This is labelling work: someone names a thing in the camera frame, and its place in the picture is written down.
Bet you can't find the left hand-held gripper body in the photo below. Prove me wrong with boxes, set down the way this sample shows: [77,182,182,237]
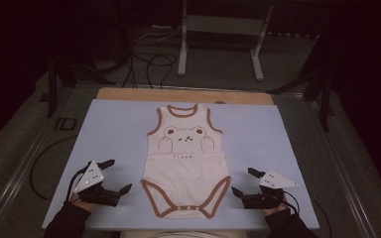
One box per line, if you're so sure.
[73,161,122,208]

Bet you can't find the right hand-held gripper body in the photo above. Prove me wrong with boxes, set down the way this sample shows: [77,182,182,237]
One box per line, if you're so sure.
[242,170,300,210]

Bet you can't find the white baby bodysuit brown trim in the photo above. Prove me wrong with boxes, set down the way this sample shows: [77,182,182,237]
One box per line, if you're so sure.
[141,103,232,220]

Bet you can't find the person's right hand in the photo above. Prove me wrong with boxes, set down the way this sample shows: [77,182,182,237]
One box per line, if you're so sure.
[263,201,291,217]

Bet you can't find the person's left hand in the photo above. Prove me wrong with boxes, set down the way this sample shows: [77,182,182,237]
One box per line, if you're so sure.
[69,192,97,213]

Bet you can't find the light blue mat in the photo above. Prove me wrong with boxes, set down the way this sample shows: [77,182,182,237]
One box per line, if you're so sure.
[42,98,320,231]

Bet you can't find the black metal stand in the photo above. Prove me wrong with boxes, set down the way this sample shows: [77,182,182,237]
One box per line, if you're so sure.
[266,33,336,133]
[39,49,117,119]

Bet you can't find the white metal stand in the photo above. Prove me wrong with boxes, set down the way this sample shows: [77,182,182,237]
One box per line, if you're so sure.
[177,0,275,82]

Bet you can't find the left hand-held gripper cable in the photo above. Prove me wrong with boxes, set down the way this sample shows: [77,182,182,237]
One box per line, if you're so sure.
[64,164,90,202]

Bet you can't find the hand-held gripper cable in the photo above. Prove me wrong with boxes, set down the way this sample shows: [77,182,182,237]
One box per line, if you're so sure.
[64,164,90,202]
[282,189,302,216]

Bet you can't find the right hand-held gripper cable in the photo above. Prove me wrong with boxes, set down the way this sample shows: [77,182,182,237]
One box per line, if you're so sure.
[282,189,302,216]

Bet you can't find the long black floor cable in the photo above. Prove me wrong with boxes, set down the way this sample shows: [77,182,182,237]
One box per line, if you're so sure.
[29,133,79,202]

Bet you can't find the thin black floor cable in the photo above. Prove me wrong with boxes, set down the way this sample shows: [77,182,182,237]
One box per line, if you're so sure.
[312,197,332,238]

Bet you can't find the metal floor rail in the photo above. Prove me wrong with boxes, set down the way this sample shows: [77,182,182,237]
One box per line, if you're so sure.
[306,98,378,238]
[0,98,77,238]

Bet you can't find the black looped floor cable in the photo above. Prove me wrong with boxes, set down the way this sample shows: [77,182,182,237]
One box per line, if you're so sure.
[122,53,179,90]

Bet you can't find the white floor cable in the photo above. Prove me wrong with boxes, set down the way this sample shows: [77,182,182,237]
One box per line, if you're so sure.
[132,26,183,46]

